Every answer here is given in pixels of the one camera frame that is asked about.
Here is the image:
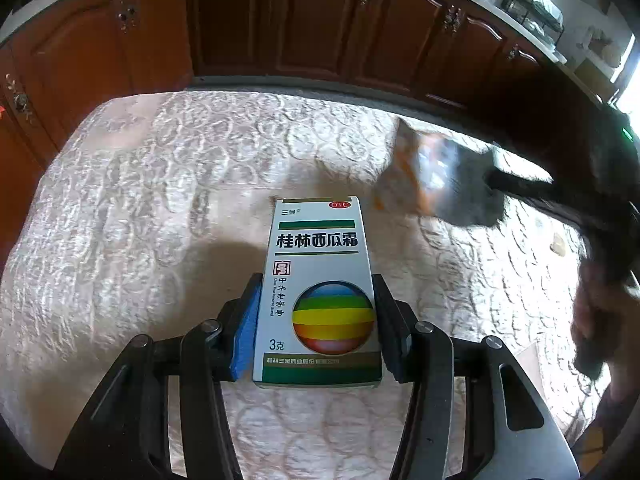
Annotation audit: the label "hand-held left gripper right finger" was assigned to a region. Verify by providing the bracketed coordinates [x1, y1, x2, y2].
[372, 274, 583, 480]

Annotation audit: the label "black wire dish rack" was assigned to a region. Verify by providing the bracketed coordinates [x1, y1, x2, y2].
[502, 0, 566, 48]

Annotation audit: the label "orange silver packet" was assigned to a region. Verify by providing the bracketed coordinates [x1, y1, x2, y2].
[375, 119, 506, 227]

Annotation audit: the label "person's right hand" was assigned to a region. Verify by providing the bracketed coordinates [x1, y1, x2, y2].
[570, 255, 640, 381]

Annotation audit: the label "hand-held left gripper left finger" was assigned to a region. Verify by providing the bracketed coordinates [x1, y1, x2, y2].
[52, 272, 263, 480]

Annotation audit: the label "white green medicine box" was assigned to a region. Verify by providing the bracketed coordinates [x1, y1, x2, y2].
[251, 196, 385, 392]

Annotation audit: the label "beige bag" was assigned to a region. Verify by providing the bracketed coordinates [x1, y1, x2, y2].
[585, 30, 626, 68]

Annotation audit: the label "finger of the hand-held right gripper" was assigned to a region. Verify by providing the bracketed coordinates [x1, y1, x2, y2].
[482, 147, 556, 198]

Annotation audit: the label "white patterned tablecloth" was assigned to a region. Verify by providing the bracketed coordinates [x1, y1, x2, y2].
[0, 91, 631, 480]

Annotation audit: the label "brown wooden cabinets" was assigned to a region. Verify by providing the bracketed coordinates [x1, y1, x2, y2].
[0, 0, 616, 261]

